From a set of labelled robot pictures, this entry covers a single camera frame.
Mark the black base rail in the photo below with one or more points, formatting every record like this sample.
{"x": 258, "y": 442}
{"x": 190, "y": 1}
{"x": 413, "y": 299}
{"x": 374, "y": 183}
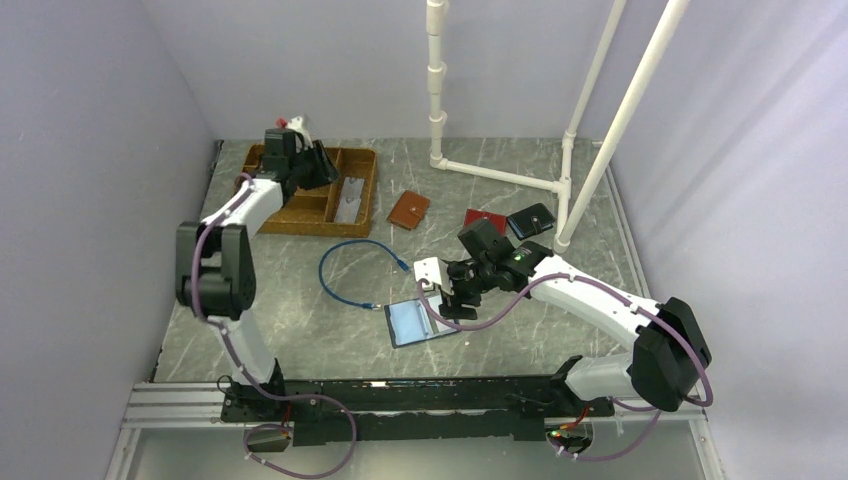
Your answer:
{"x": 321, "y": 411}

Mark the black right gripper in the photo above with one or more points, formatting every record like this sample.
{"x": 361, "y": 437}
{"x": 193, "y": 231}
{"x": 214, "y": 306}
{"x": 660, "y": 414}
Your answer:
{"x": 454, "y": 267}

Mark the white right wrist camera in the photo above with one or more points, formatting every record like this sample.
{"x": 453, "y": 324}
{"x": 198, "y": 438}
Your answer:
{"x": 432, "y": 273}

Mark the wicker cutlery tray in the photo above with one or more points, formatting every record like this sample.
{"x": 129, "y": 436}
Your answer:
{"x": 313, "y": 212}

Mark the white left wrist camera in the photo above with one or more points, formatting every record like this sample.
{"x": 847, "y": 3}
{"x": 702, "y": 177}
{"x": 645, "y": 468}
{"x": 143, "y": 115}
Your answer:
{"x": 298, "y": 124}

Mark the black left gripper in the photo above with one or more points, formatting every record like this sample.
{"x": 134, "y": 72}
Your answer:
{"x": 326, "y": 172}

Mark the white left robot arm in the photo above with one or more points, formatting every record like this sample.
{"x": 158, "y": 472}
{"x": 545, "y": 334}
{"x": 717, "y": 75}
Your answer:
{"x": 215, "y": 273}

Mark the red leather card holder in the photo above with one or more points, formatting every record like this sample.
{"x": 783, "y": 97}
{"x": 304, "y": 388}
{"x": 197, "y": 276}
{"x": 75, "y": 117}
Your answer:
{"x": 497, "y": 220}

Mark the black leather card holder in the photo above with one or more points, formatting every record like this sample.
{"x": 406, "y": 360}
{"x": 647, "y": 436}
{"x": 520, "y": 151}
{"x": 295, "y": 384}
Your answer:
{"x": 531, "y": 221}

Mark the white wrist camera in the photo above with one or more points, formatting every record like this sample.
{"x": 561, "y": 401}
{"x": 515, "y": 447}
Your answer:
{"x": 432, "y": 273}
{"x": 298, "y": 124}

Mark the brown leather card holder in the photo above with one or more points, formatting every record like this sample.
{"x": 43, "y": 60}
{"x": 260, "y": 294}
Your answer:
{"x": 409, "y": 210}

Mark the blue leather card holder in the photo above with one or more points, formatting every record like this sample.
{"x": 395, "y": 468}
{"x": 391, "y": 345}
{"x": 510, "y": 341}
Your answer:
{"x": 409, "y": 324}

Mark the white credit card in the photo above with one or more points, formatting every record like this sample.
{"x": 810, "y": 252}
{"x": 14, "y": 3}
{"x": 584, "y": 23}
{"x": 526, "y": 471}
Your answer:
{"x": 347, "y": 210}
{"x": 352, "y": 189}

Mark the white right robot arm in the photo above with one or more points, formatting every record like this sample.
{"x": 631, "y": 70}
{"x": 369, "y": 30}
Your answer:
{"x": 666, "y": 355}

